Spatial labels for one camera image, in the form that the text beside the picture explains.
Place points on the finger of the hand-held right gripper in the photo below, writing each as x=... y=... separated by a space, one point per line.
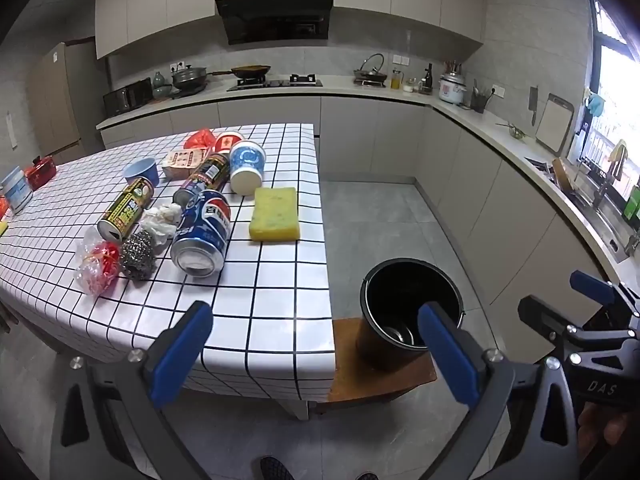
x=542 y=315
x=592 y=285

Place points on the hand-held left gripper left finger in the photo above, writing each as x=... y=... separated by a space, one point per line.
x=182 y=355

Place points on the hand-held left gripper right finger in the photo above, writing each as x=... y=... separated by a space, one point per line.
x=450 y=355

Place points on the black bucket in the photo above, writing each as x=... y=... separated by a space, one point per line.
x=395 y=300

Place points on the black yellow drink can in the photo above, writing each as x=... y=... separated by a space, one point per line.
x=125 y=207
x=207 y=172

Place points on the blue white paper cup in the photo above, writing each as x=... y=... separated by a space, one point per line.
x=246 y=160

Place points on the red paper cup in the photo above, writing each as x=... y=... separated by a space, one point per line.
x=227 y=141

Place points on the person's right hand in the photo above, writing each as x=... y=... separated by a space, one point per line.
x=602 y=422

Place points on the steel sink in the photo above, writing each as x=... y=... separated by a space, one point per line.
x=607 y=227

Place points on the white grid tablecloth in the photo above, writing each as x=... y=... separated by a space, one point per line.
x=260 y=310

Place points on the wooden stool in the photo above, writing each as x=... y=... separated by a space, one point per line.
x=360 y=380

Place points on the metal faucet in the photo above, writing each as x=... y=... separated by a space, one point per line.
x=607 y=180

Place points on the steel wool scrubber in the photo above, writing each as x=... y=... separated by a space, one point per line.
x=137 y=255

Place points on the clear wrapper with red print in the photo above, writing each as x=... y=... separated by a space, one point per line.
x=100 y=260

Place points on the blue soda can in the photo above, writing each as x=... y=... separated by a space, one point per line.
x=205 y=225

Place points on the crumpled white tissue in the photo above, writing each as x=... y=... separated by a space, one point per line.
x=160 y=220

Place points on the person's black shoe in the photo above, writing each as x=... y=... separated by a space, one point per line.
x=276 y=467

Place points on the grey cutting board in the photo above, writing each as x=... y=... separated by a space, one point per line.
x=555 y=122

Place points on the yellow sponge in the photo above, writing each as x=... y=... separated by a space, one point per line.
x=275 y=212

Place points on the metal strainer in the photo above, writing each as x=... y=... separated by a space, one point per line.
x=515 y=132

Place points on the blue rubber glove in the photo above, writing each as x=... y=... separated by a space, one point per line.
x=595 y=104

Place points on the small blue bowl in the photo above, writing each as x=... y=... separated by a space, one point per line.
x=142 y=170

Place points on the kitchen cleaver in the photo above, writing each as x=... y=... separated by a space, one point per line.
x=533 y=102

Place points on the beige snack box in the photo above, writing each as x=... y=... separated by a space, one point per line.
x=182 y=160

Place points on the kitchen window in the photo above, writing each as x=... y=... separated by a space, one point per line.
x=617 y=90

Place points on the black utensil holder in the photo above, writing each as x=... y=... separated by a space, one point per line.
x=480 y=102

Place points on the red plastic bag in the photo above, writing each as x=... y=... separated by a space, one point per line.
x=200 y=138

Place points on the grey base cabinets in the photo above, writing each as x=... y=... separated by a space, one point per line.
x=380 y=135

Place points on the blue white box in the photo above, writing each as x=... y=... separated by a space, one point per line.
x=17 y=192

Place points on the red tin box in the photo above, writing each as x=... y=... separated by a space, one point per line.
x=42 y=170

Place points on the white rice cooker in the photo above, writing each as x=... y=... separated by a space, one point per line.
x=452 y=90

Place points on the dark glass bottle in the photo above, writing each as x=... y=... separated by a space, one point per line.
x=428 y=82

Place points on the black microwave oven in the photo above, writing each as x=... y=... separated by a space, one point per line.
x=125 y=100

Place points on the small white jar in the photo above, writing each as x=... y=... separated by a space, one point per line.
x=408 y=87

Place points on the green ceramic jar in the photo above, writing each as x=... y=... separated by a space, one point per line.
x=161 y=87

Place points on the yellow oil bottle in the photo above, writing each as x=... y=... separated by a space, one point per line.
x=396 y=81

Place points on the black pot with lid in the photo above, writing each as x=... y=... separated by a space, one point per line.
x=190 y=77

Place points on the tall brown cabinet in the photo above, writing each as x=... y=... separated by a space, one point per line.
x=52 y=105

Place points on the black gas stove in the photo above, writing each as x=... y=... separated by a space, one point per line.
x=280 y=82

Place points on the frying pan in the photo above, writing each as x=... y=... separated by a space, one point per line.
x=250 y=70

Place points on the black range hood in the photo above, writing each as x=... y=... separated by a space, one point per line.
x=275 y=20

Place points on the beige wall cabinets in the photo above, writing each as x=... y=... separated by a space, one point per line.
x=160 y=0

